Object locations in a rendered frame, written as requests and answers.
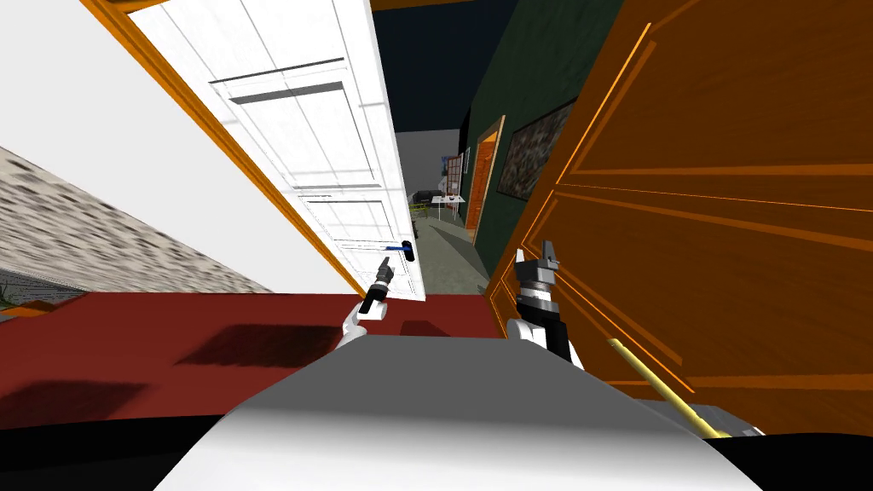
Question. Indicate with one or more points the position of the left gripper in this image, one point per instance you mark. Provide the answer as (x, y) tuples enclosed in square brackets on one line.
[(382, 281)]

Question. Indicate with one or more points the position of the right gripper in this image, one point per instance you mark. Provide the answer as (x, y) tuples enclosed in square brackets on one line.
[(536, 278)]

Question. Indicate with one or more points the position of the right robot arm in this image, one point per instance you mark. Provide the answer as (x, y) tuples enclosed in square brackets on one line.
[(556, 335)]

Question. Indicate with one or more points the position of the small brown door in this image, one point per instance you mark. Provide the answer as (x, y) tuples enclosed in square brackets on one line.
[(482, 181)]

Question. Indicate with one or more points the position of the dark sofa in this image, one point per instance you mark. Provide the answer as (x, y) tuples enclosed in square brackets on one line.
[(425, 198)]

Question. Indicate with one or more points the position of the white table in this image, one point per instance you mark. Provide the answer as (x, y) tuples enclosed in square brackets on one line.
[(448, 200)]

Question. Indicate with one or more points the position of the white framed window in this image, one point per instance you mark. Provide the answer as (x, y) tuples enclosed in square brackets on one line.
[(453, 173)]

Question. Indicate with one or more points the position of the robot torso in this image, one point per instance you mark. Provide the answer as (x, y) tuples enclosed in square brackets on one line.
[(436, 423)]

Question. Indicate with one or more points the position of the white panelled door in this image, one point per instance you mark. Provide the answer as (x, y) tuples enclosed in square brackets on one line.
[(307, 136)]

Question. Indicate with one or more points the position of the brown wooden door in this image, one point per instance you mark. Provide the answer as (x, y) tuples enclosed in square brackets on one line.
[(716, 204)]

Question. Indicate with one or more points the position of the dark framed wall picture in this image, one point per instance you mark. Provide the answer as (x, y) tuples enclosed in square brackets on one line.
[(535, 153)]

